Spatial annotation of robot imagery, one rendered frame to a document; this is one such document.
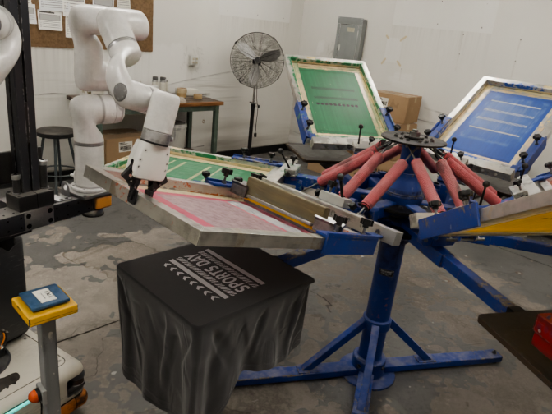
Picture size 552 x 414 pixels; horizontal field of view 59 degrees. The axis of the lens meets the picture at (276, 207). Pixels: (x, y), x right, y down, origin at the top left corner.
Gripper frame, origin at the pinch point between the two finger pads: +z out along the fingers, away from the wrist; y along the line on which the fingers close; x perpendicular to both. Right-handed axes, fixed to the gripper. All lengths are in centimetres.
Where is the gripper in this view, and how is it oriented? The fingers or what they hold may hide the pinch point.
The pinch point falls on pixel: (140, 196)
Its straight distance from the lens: 137.1
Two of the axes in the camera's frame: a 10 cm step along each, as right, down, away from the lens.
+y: -6.6, -0.8, -7.5
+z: -2.9, 9.5, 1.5
